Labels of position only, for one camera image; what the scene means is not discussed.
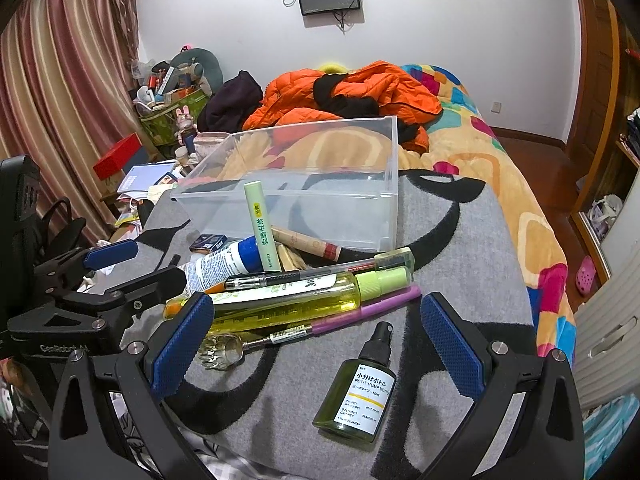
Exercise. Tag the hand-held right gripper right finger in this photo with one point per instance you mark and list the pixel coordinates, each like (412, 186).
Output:
(452, 347)

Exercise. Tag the pale wooden block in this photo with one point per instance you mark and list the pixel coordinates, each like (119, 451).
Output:
(290, 259)

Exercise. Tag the grey neck pillow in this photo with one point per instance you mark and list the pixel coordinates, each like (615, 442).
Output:
(212, 67)

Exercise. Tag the white bag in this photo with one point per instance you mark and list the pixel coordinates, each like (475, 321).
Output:
(605, 215)

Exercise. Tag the white drawer unit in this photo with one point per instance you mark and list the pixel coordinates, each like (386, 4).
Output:
(610, 330)

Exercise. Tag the clear plastic bin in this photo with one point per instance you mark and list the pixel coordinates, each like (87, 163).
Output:
(320, 200)

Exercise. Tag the pink pouch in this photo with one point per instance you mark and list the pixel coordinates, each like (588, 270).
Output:
(210, 145)

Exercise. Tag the striped pink curtain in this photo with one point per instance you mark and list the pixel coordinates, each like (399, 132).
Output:
(65, 70)

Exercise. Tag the wooden door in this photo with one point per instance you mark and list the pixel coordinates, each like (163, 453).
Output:
(597, 60)

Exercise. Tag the wooden cylinder with red end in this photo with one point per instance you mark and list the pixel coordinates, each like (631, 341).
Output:
(305, 244)

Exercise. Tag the pink slipper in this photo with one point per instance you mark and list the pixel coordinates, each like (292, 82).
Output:
(585, 275)

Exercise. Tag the dark purple garment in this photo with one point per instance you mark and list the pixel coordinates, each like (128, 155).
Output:
(230, 102)

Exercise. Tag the black cloth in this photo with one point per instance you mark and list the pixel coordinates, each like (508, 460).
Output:
(340, 95)

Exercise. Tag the white tube with blue cap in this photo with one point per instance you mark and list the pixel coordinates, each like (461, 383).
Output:
(215, 265)

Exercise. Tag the green basket of clutter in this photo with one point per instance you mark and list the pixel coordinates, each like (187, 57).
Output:
(160, 127)

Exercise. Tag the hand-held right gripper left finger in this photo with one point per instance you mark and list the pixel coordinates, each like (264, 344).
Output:
(182, 345)

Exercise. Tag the blue notebook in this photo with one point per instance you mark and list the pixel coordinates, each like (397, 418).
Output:
(142, 177)

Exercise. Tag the clear black pen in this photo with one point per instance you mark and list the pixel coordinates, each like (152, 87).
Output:
(280, 277)

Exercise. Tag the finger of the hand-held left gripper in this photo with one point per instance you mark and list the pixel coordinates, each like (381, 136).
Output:
(150, 282)
(110, 254)

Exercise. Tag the pink bunny toy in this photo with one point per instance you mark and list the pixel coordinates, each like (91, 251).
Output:
(184, 122)

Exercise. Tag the red box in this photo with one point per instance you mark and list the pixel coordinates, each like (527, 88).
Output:
(117, 157)

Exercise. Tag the colourful patterned blanket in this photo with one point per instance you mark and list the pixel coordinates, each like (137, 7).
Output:
(515, 200)

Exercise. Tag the small blue box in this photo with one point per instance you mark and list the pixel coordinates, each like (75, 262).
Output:
(207, 244)

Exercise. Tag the orange puffer jacket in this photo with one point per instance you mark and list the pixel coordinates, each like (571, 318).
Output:
(390, 90)

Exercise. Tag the light green tube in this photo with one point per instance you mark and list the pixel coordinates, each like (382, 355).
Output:
(260, 225)

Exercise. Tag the small dark spray bottle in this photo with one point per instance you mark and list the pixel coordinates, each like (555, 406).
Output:
(357, 395)

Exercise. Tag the yellow spray bottle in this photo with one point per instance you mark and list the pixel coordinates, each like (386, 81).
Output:
(300, 300)

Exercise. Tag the black office chair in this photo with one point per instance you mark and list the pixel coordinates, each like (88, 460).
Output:
(62, 225)

